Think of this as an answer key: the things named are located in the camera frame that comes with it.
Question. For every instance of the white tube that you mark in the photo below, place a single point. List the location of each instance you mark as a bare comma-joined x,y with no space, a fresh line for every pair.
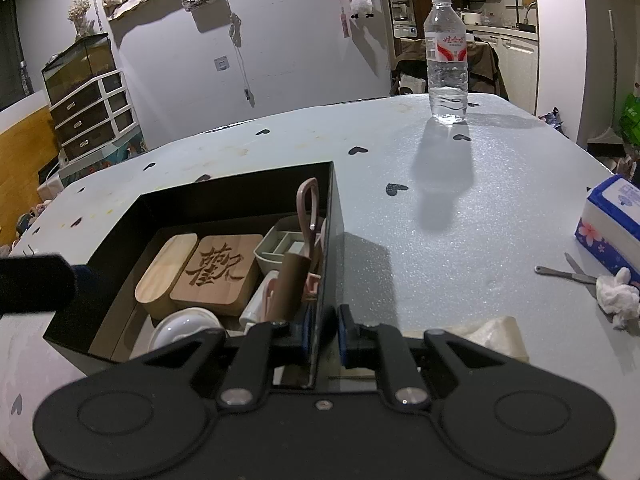
255,302

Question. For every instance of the black storage box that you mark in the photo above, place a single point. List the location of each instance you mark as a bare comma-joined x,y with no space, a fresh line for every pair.
330,260

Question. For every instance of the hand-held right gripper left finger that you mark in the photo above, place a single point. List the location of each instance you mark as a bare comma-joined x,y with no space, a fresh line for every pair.
299,341

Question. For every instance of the crumpled white tissue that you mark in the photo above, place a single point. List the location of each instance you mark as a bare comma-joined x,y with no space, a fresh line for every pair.
620,300

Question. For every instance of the white wall socket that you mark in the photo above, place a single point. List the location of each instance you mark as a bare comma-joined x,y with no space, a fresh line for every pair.
221,63

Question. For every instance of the blue floral tissue pack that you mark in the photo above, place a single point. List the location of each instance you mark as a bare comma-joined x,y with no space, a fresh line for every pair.
615,220

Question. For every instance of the small metal scissors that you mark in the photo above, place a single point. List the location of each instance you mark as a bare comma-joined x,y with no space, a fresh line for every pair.
565,274

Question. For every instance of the chair with brown clothes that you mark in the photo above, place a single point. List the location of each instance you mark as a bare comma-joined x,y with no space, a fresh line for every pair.
482,67

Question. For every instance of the white kitchen counter cabinet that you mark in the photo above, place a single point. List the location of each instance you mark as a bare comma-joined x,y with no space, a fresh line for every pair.
515,67

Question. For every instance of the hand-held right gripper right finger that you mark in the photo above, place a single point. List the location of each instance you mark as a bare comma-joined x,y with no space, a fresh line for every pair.
343,332

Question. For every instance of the white sheep plush toy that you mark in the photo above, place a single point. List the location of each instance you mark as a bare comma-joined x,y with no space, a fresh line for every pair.
361,6

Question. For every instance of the brown cardboard tube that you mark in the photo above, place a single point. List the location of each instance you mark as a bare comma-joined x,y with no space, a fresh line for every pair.
292,285

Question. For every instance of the kitchen faucet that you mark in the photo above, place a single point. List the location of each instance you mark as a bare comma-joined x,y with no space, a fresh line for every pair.
530,12

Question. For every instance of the glass fish tank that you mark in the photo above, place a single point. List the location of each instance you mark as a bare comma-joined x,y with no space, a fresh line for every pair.
77,67

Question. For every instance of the beige divided tray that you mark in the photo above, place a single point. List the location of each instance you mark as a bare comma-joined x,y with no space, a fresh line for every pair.
275,250

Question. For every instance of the white round bowl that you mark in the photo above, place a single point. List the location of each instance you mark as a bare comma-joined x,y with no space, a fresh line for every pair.
182,330

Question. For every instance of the broom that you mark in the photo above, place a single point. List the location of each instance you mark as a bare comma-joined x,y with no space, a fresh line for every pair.
612,80

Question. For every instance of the hanging wall organizer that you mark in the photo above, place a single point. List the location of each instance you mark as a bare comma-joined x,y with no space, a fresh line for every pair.
401,5

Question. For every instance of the white drawer cabinet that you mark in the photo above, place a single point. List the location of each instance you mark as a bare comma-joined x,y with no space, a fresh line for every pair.
92,117

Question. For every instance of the green bag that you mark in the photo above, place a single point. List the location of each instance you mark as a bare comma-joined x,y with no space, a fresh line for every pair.
631,115

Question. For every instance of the carved wooden lidded box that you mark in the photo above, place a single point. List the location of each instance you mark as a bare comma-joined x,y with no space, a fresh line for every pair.
220,270

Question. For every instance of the dark blue bag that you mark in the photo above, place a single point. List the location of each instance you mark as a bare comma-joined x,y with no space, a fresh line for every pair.
554,121

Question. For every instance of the plain wooden lidded box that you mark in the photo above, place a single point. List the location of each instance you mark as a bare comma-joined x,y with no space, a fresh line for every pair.
160,275

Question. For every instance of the white pot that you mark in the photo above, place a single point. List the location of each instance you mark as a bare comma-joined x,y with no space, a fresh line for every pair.
471,17

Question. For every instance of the clear water bottle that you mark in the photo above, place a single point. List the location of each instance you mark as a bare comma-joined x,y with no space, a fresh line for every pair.
446,75

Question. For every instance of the dried flower bunch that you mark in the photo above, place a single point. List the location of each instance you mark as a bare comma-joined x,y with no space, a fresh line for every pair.
81,15

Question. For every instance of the pink scissors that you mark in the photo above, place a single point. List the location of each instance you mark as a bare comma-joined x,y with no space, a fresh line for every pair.
309,210

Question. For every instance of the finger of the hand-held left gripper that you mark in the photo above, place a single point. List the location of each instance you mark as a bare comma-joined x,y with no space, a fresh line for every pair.
84,276

